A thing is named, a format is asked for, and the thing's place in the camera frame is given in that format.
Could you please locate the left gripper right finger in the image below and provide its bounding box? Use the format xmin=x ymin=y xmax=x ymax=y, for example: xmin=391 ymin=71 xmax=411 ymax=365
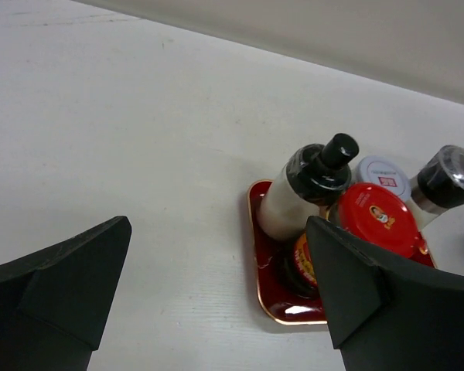
xmin=306 ymin=216 xmax=464 ymax=370

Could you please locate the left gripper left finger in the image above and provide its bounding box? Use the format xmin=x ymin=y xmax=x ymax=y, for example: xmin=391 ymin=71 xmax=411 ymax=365
xmin=0 ymin=216 xmax=131 ymax=370

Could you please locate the tall red-lid sauce jar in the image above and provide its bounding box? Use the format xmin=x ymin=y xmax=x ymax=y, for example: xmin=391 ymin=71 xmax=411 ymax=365
xmin=279 ymin=182 xmax=427 ymax=298

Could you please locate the grey-lid condiment jar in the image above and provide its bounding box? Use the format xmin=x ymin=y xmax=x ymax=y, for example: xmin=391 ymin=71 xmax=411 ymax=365
xmin=352 ymin=155 xmax=411 ymax=202

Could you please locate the black-cap white bottle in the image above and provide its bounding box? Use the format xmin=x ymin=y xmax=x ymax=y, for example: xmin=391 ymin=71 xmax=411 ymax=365
xmin=257 ymin=133 xmax=360 ymax=241

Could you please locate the black-top salt grinder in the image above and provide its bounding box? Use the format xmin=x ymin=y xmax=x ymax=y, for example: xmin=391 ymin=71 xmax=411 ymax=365
xmin=406 ymin=145 xmax=464 ymax=230

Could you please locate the red lacquer tray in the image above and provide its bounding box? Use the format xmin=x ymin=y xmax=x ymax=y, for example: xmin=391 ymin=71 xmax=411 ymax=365
xmin=247 ymin=180 xmax=435 ymax=325

